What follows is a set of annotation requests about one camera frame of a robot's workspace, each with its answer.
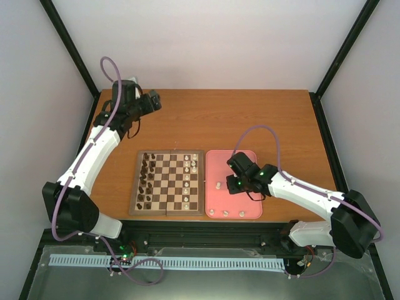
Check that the pink silicone tray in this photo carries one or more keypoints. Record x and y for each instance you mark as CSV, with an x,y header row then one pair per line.
x,y
216,170

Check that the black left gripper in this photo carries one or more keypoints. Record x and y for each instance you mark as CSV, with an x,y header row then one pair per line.
x,y
156,100

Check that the black aluminium frame rail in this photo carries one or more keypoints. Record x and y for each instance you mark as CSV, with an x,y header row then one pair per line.
x,y
147,237

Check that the light blue cable duct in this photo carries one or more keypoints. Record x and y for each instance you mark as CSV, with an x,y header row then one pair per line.
x,y
175,263

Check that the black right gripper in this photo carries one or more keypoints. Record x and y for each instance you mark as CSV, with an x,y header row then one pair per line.
x,y
233,189

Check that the dark queen piece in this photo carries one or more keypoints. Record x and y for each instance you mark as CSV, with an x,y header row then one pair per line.
x,y
143,178

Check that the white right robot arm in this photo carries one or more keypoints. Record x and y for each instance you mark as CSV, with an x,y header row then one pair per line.
x,y
347,222

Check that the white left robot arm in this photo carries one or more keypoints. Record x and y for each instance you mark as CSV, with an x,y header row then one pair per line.
x,y
68,204

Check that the wooden chess board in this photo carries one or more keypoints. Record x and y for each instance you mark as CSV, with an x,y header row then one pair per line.
x,y
163,196

